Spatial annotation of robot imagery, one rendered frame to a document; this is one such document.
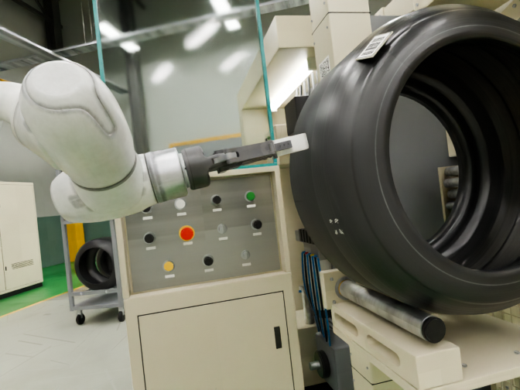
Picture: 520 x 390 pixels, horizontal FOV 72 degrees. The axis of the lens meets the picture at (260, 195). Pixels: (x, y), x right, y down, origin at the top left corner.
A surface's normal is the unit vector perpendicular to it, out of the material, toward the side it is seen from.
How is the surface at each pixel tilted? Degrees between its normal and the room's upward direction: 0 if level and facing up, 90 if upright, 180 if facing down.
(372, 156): 89
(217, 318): 90
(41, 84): 65
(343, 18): 90
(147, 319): 90
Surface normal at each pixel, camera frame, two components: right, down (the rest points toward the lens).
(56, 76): 0.20, -0.44
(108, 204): 0.25, 0.80
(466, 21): 0.18, -0.22
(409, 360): -0.97, 0.11
